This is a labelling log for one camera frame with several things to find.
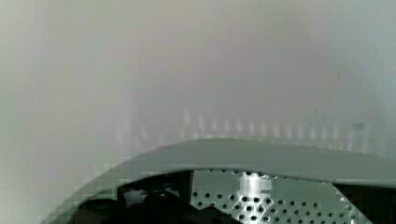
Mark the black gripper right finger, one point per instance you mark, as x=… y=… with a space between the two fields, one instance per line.
x=376 y=203

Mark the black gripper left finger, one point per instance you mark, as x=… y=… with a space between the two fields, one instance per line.
x=160 y=199

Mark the green strainer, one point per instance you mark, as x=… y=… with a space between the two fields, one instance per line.
x=254 y=182

